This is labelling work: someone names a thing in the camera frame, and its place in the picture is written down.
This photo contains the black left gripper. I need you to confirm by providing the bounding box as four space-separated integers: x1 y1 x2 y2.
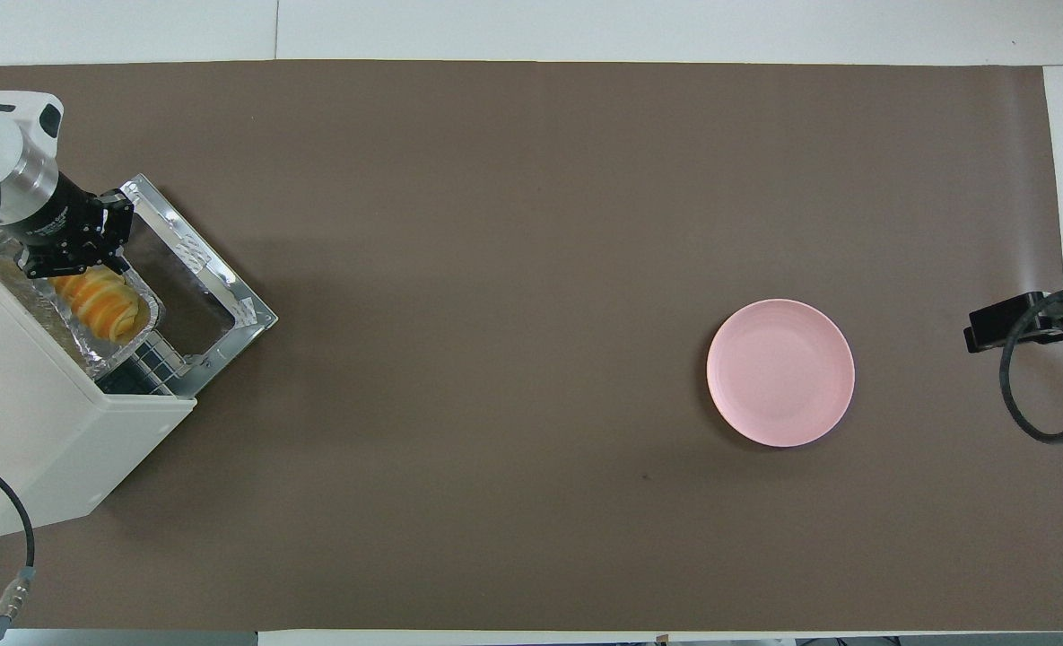
6 170 135 280

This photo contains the sliced orange bread loaf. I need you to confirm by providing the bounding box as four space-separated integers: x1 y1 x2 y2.
49 269 142 344

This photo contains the aluminium foil tray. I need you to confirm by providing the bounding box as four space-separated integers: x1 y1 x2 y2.
0 251 166 382

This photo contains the metal glass oven door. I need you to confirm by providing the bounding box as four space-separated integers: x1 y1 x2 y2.
118 173 279 398

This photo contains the cream toaster oven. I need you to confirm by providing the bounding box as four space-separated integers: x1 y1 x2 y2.
0 256 197 544

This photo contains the pink round plate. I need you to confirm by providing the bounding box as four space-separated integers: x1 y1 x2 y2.
706 299 856 448

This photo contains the brown table mat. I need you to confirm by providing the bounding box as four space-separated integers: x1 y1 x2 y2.
0 60 1063 632

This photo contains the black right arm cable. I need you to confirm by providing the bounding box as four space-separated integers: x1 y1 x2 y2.
999 285 1063 444

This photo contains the wire oven rack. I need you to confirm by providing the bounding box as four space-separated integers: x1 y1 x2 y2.
96 336 182 397

